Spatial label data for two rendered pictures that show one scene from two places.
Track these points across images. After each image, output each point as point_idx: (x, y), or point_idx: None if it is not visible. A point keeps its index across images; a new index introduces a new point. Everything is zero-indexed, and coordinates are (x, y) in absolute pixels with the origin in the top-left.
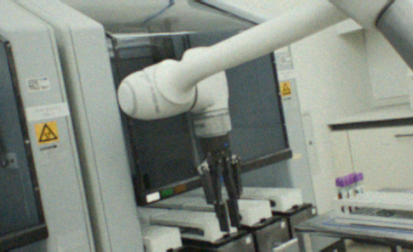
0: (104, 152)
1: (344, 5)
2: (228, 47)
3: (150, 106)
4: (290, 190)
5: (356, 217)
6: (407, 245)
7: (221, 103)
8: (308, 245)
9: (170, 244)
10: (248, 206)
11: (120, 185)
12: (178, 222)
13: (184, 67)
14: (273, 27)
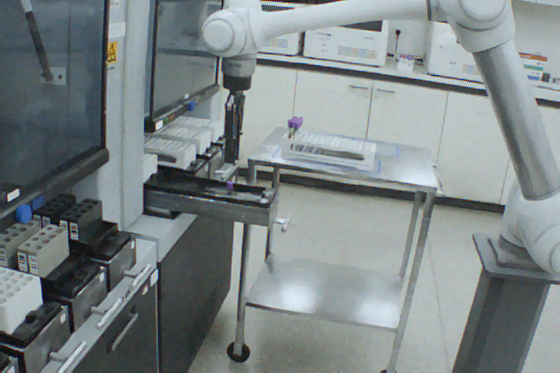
0: (136, 77)
1: (471, 36)
2: (323, 14)
3: (240, 47)
4: (214, 122)
5: (303, 154)
6: (352, 178)
7: None
8: (255, 174)
9: (152, 170)
10: (197, 136)
11: (139, 111)
12: None
13: (282, 20)
14: (356, 8)
